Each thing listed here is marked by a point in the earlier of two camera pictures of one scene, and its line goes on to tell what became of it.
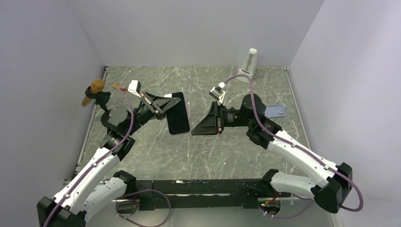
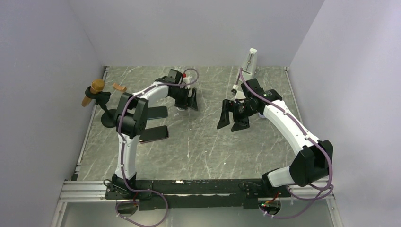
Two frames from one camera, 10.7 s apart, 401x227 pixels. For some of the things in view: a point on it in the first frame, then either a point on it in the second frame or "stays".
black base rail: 203,195 stays
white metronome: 249,66 stays
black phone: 177,117 -> 154,134
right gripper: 213,122 -> 240,125
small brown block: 116,85 stays
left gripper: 162,103 -> 192,102
